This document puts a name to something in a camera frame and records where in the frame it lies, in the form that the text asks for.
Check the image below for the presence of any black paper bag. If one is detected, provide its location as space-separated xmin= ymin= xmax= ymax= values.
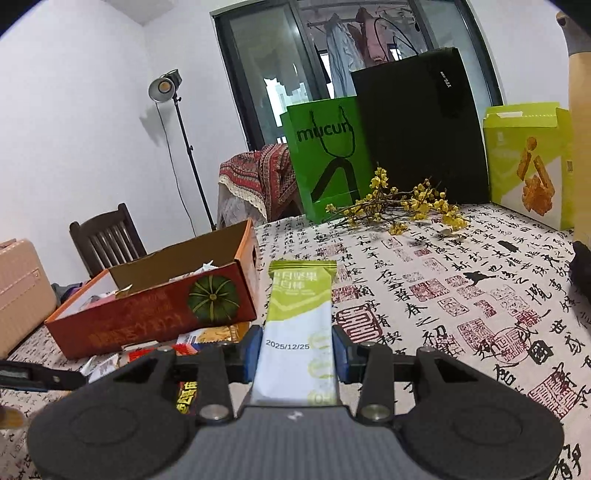
xmin=350 ymin=16 xmax=491 ymax=206

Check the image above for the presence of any red patterned cloth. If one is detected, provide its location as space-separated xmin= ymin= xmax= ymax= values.
xmin=218 ymin=143 xmax=301 ymax=222

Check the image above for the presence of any green snack bar packet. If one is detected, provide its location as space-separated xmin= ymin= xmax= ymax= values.
xmin=249 ymin=259 xmax=340 ymax=408

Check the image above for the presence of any green paper bag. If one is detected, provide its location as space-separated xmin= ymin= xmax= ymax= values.
xmin=281 ymin=96 xmax=375 ymax=224

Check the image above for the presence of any hanging light blue shirt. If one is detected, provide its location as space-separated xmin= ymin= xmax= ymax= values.
xmin=323 ymin=14 xmax=365 ymax=97

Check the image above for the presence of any dark object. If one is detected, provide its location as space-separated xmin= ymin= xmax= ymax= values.
xmin=568 ymin=240 xmax=591 ymax=326

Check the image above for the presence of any hanging pink garment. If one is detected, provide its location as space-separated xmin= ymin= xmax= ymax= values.
xmin=355 ymin=7 xmax=393 ymax=63

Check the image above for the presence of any yellow-green snack carton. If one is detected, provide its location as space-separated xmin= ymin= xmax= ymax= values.
xmin=482 ymin=102 xmax=575 ymax=232

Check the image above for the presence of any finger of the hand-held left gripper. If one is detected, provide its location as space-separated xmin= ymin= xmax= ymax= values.
xmin=0 ymin=372 xmax=88 ymax=393

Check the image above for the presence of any grey purple pouch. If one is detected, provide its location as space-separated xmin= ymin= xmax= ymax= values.
xmin=50 ymin=281 xmax=86 ymax=308

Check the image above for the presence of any beige grey draped garment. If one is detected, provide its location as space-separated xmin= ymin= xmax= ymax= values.
xmin=217 ymin=185 xmax=269 ymax=229

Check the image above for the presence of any dark wooden chair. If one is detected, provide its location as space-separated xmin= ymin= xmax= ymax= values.
xmin=69 ymin=203 xmax=147 ymax=280

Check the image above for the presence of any pile of mixed snack packets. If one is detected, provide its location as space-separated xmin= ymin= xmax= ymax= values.
xmin=81 ymin=322 xmax=252 ymax=416

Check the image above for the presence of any pumpkin print cardboard box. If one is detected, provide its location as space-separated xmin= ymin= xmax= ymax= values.
xmin=45 ymin=218 xmax=260 ymax=361

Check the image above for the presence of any black window frame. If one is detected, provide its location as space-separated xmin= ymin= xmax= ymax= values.
xmin=211 ymin=0 xmax=504 ymax=153

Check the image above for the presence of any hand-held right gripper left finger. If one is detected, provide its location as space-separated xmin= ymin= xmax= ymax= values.
xmin=104 ymin=325 xmax=262 ymax=425

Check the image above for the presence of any studio light on stand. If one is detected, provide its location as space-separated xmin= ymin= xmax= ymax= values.
xmin=148 ymin=69 xmax=218 ymax=232

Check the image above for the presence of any yellow flower branch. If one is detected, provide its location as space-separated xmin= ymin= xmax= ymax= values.
xmin=325 ymin=167 xmax=469 ymax=235

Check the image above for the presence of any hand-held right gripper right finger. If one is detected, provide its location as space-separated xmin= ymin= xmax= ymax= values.
xmin=331 ymin=325 xmax=488 ymax=425

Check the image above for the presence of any pink hard-shell suitcase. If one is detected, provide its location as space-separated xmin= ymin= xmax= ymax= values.
xmin=0 ymin=239 xmax=58 ymax=360

